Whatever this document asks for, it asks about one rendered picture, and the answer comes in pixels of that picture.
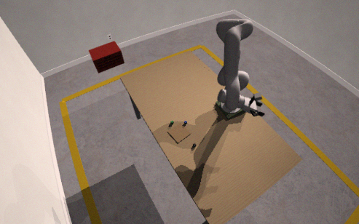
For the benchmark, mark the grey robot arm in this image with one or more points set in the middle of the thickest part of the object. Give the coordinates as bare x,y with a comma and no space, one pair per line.
234,82

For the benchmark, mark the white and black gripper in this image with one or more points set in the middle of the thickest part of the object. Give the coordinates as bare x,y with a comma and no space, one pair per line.
252,109

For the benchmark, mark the brown flat mat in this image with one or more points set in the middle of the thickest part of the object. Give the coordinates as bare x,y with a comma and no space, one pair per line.
179,132

